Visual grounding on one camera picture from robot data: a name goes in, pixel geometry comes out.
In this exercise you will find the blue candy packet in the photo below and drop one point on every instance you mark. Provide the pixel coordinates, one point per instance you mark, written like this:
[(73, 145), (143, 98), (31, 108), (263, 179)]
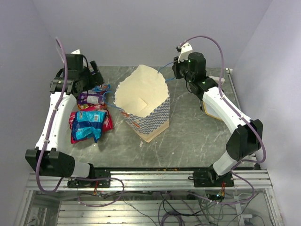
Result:
[(102, 88)]

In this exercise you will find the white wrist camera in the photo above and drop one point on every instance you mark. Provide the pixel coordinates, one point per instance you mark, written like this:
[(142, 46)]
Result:
[(184, 51), (77, 52)]

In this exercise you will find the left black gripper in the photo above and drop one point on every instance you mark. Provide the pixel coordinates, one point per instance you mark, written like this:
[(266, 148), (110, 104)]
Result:
[(96, 79)]

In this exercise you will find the small whiteboard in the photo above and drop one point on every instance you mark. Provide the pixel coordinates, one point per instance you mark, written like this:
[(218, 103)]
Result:
[(211, 108)]

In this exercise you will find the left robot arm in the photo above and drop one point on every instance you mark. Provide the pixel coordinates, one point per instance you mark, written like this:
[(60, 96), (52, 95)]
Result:
[(48, 157)]

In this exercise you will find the pink chips bag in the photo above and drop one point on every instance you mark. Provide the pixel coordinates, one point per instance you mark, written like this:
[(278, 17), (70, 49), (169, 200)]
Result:
[(108, 125)]

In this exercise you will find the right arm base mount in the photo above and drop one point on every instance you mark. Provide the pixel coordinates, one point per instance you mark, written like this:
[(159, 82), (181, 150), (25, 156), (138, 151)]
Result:
[(207, 178)]

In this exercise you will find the orange candy bag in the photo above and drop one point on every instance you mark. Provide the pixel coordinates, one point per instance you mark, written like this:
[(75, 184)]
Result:
[(85, 107)]

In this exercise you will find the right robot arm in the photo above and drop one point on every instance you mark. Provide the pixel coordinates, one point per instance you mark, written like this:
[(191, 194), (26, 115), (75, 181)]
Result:
[(245, 132)]

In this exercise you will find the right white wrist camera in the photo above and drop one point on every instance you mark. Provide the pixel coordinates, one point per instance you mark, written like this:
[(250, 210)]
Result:
[(184, 51)]

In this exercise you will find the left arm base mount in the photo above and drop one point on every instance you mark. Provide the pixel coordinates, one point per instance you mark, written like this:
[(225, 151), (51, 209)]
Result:
[(101, 179)]

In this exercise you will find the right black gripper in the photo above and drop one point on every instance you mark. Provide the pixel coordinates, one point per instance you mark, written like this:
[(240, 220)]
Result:
[(176, 67)]

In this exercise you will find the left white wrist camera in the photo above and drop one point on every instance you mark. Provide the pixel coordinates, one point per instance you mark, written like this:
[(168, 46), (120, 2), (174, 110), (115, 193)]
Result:
[(77, 52)]

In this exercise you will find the blue snack bag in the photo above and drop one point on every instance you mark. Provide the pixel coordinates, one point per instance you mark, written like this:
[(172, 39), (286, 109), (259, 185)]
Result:
[(88, 124)]

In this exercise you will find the checkered paper bag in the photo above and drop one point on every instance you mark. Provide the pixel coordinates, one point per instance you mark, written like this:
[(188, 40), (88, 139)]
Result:
[(143, 99)]

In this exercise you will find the aluminium frame rail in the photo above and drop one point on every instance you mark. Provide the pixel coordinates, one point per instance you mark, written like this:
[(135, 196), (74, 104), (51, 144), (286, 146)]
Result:
[(157, 181)]

